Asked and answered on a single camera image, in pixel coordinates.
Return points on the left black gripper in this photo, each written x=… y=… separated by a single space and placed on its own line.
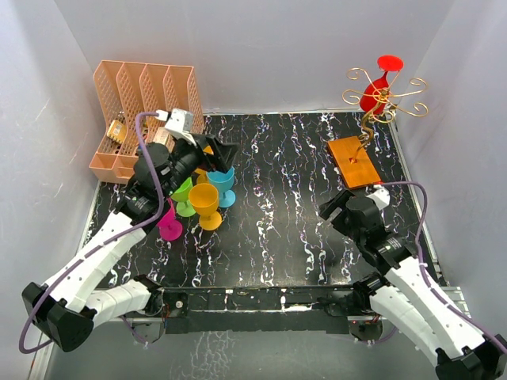
x=223 y=152

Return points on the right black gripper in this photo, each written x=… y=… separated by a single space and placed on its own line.
x=328 y=208

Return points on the cyan wine glass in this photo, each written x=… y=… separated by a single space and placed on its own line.
x=223 y=182

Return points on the yellow-orange wine glass front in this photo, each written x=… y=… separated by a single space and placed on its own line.
x=202 y=174

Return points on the orange wine glass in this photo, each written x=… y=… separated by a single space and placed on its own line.
x=204 y=199

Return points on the green wine glass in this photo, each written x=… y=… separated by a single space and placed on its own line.
x=181 y=197

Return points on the magenta wine glass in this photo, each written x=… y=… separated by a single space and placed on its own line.
x=168 y=227

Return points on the red wine glass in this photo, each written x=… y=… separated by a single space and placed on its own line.
x=375 y=95

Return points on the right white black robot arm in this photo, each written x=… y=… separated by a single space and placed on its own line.
x=402 y=291

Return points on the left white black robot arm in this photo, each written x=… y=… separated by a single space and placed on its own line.
x=67 y=307

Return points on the yellow tag in organizer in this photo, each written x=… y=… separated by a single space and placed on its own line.
x=117 y=131

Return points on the black front base bar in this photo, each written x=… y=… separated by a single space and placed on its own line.
x=258 y=309

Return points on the peach plastic file organizer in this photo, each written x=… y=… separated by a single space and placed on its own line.
x=124 y=90

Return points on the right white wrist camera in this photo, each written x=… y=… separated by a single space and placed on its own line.
x=380 y=196

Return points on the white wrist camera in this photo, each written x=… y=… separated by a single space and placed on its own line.
x=380 y=196
x=178 y=123

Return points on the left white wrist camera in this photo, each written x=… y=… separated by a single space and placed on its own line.
x=178 y=123

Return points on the gold wire glass rack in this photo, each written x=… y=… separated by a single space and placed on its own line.
x=350 y=154

